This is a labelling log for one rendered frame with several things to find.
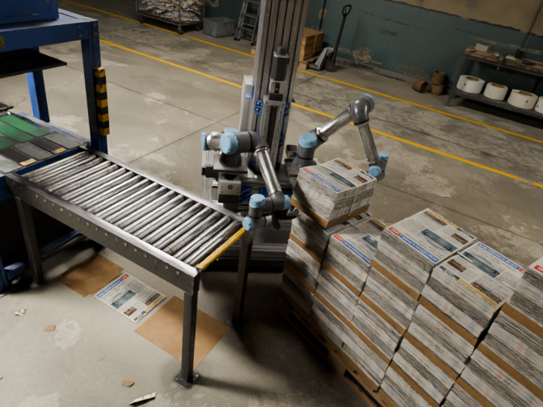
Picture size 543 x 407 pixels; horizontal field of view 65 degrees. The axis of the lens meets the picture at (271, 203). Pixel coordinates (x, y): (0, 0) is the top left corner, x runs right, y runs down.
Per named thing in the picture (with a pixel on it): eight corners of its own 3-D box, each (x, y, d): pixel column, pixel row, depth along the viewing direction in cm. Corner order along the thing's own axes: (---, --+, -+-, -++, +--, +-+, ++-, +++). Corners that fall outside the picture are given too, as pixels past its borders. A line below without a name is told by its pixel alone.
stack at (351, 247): (314, 287, 316) (339, 190, 271) (452, 414, 244) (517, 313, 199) (273, 307, 294) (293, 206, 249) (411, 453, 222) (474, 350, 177)
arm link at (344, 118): (298, 140, 294) (363, 94, 260) (307, 133, 305) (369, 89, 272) (309, 154, 295) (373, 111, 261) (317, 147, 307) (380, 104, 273)
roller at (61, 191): (120, 171, 270) (120, 165, 268) (55, 203, 234) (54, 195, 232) (115, 169, 272) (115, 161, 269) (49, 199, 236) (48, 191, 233)
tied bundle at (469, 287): (460, 274, 218) (478, 238, 205) (515, 312, 200) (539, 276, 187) (415, 302, 196) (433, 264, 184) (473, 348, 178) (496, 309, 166)
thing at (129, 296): (166, 296, 289) (166, 295, 288) (136, 323, 267) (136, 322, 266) (126, 273, 302) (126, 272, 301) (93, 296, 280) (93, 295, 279)
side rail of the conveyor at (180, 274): (199, 290, 205) (200, 271, 198) (191, 296, 201) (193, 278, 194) (16, 189, 252) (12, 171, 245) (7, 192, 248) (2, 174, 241)
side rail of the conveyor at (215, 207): (254, 239, 243) (257, 222, 237) (249, 244, 239) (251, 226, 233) (86, 159, 290) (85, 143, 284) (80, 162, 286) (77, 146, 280)
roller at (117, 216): (169, 194, 257) (169, 186, 254) (107, 231, 221) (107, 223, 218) (162, 190, 258) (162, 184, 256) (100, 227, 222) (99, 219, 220)
